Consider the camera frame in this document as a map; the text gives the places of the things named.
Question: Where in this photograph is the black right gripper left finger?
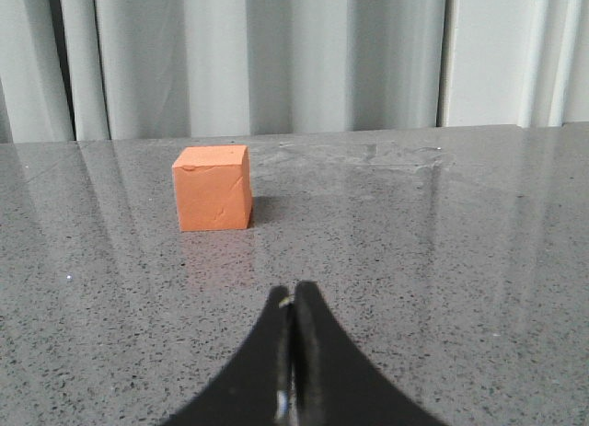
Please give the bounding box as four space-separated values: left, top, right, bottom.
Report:
165 286 292 425

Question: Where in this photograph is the orange foam cube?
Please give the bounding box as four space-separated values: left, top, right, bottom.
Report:
172 144 253 232

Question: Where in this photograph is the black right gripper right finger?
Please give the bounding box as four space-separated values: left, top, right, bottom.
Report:
294 282 442 425

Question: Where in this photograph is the white pleated curtain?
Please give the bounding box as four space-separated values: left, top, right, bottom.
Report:
1 0 588 143

